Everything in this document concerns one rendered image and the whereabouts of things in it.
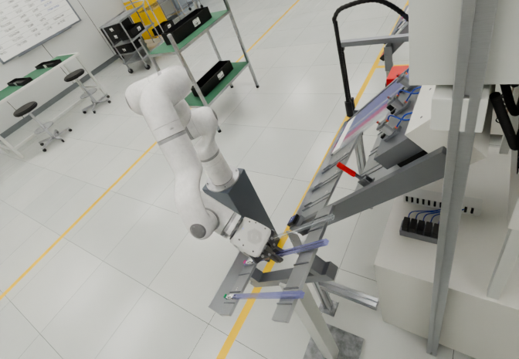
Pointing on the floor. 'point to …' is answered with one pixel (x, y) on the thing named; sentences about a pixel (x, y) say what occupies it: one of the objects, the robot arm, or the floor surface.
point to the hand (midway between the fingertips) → (277, 254)
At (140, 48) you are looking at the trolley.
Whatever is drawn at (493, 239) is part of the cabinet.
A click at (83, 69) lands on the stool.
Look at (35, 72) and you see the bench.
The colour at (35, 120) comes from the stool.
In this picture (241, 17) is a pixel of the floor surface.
